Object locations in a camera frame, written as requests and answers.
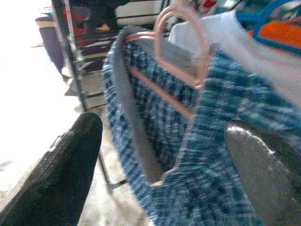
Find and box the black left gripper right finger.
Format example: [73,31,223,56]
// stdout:
[225,120,301,226]

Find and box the black clothes drying rack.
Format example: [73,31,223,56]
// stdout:
[50,0,170,186]

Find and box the orange T-shirt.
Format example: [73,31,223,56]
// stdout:
[260,20,301,48]

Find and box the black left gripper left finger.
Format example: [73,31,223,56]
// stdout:
[0,112,103,226]

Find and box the bright white garment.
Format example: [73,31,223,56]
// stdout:
[168,10,301,106]

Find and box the blue plaid shirt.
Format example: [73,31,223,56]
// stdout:
[102,25,301,226]

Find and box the blue plastic clothes hanger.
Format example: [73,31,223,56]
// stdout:
[235,0,301,56]

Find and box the pink clothes hanger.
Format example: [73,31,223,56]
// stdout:
[122,5,212,121]

